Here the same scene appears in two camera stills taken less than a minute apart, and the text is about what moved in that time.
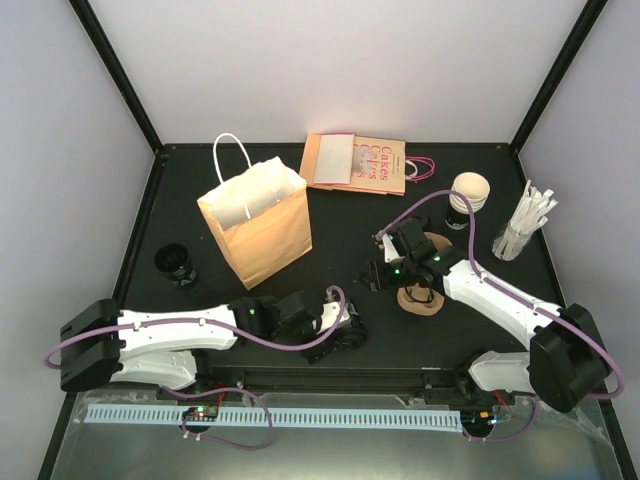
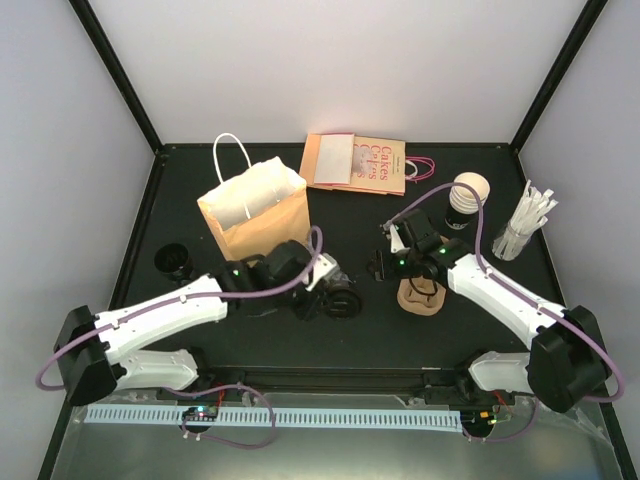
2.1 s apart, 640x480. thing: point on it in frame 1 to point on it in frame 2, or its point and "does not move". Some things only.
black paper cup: (349, 338) to (339, 302)
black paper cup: (172, 260) does not move
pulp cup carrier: (419, 299) does not move
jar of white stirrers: (530, 216) does not move
